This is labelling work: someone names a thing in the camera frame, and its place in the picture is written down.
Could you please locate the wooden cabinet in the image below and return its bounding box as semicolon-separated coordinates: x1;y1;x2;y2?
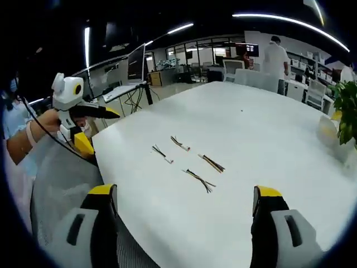
148;71;164;86

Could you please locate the clear tray with yellow items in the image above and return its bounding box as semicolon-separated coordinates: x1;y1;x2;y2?
317;110;342;147

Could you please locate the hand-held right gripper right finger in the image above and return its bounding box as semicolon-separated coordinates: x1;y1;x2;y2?
250;185;326;268

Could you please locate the computer monitor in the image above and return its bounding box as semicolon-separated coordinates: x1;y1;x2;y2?
127;43;147;83

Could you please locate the red-marked white JST connector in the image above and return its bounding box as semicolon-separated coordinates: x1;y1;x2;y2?
151;144;175;164
170;135;191;152

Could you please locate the bundle of dangling cables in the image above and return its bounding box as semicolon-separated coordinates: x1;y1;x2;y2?
122;88;146;113

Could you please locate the white side desk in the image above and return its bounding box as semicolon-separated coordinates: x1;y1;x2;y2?
101;82;155;117

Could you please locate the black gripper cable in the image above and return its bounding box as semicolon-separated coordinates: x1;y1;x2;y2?
19;94;98;168

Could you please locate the short ceiling light strip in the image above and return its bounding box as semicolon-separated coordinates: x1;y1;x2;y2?
84;26;91;68
166;22;195;35

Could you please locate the green potted plant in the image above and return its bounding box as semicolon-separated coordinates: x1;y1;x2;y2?
327;80;357;146

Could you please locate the white JST socket with wires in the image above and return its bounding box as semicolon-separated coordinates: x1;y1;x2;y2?
181;167;217;194
197;153;226;174

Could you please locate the person's own body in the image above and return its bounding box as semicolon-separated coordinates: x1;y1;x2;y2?
0;69;38;235

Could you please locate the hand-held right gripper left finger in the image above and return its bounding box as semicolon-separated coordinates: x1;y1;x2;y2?
50;183;118;268

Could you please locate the shelf with white storage boxes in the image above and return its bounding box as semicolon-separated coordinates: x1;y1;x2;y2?
287;49;339;84

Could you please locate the long curved ceiling light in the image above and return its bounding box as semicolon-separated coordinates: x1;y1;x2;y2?
232;12;351;53

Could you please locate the pink wristband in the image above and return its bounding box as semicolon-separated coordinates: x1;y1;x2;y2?
27;123;38;146

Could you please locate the person's left hand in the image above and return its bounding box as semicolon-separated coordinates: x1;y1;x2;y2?
36;107;93;140

